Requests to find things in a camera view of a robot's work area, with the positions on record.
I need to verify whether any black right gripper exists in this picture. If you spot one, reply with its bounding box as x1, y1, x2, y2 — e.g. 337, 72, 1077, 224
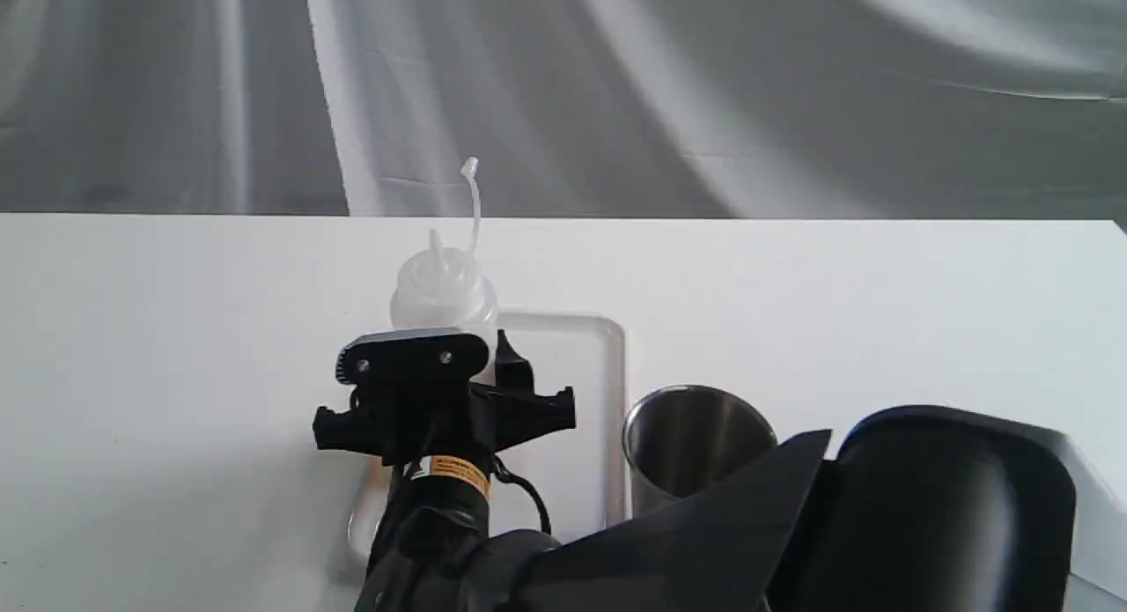
313, 328, 577, 465

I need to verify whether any white plastic squeeze bottle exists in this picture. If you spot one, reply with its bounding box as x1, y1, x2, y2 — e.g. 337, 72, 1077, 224
389, 156, 500, 385

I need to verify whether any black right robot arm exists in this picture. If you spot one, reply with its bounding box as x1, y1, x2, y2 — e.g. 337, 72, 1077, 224
313, 328, 1079, 611

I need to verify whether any stainless steel cup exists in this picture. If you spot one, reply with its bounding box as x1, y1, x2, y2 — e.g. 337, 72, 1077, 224
621, 385, 778, 518

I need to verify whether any white plastic tray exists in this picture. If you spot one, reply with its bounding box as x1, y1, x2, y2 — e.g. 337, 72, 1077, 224
313, 313, 625, 573

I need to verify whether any grey backdrop curtain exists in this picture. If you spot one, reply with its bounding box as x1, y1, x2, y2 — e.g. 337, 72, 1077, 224
1, 0, 1126, 223

